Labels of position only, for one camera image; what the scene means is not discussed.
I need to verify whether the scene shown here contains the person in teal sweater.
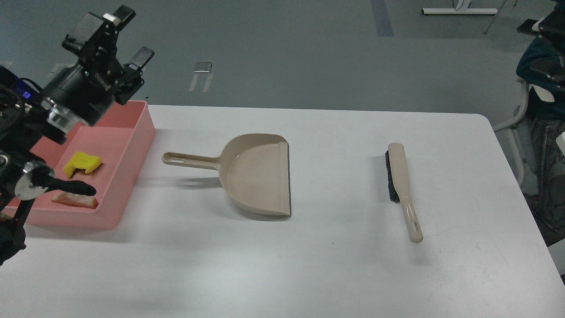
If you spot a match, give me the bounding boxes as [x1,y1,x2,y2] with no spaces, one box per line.
[516,9,565,235]

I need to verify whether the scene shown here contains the toy bread slice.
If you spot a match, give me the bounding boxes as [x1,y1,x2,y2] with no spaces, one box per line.
[51,192,99,209]

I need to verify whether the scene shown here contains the beige plastic dustpan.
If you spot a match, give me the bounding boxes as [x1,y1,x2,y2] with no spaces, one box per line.
[162,133,291,218]

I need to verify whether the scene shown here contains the grey chair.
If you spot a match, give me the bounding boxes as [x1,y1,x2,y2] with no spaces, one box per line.
[492,78,535,193]

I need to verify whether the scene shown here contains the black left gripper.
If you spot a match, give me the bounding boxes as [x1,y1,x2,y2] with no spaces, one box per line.
[42,5,154,125]

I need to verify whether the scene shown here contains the yellow green sponge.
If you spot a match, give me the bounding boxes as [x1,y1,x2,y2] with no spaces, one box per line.
[63,151,102,178]

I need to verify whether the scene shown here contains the white table base on floor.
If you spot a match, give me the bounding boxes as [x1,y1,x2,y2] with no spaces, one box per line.
[422,0,500,15]

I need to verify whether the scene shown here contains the pink plastic bin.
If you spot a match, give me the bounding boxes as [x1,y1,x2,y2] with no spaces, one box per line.
[26,101,155,229]

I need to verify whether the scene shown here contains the beige hand brush black bristles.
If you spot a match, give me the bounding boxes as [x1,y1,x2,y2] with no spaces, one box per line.
[385,143,423,244]

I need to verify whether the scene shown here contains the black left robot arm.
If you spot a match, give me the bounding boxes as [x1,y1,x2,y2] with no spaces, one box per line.
[0,5,154,262]

